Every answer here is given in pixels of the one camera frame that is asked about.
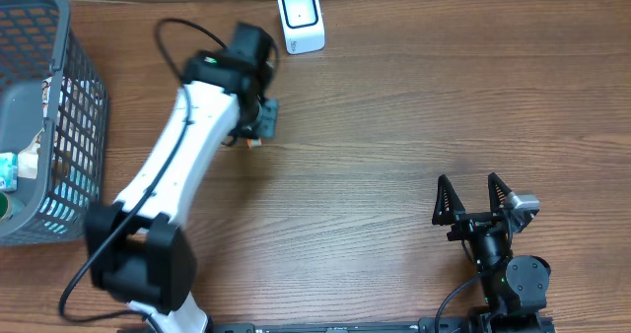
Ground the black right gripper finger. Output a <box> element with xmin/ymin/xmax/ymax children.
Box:
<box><xmin>432</xmin><ymin>174</ymin><xmax>465</xmax><ymax>226</ymax></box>
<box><xmin>488</xmin><ymin>172</ymin><xmax>512</xmax><ymax>213</ymax></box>

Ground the small orange box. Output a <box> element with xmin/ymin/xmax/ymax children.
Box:
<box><xmin>246</xmin><ymin>139</ymin><xmax>262</xmax><ymax>149</ymax></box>

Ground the brown clear snack bag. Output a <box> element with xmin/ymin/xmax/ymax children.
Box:
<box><xmin>18</xmin><ymin>77</ymin><xmax>52</xmax><ymax>179</ymax></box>

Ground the teal tissue pack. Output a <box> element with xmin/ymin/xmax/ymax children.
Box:
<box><xmin>0</xmin><ymin>153</ymin><xmax>18</xmax><ymax>192</ymax></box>

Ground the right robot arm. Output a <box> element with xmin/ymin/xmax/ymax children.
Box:
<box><xmin>421</xmin><ymin>172</ymin><xmax>555</xmax><ymax>333</ymax></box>

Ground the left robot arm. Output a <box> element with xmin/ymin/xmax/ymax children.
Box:
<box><xmin>58</xmin><ymin>20</ymin><xmax>279</xmax><ymax>332</ymax></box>

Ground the white barcode scanner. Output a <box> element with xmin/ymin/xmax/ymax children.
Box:
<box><xmin>277</xmin><ymin>0</ymin><xmax>325</xmax><ymax>55</ymax></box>

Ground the grey plastic mesh basket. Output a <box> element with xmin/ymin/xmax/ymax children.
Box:
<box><xmin>1</xmin><ymin>0</ymin><xmax>109</xmax><ymax>246</ymax></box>

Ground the green round lid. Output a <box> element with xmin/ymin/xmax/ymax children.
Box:
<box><xmin>0</xmin><ymin>192</ymin><xmax>24</xmax><ymax>222</ymax></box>

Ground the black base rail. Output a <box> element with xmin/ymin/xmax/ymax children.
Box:
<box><xmin>208</xmin><ymin>317</ymin><xmax>556</xmax><ymax>333</ymax></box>

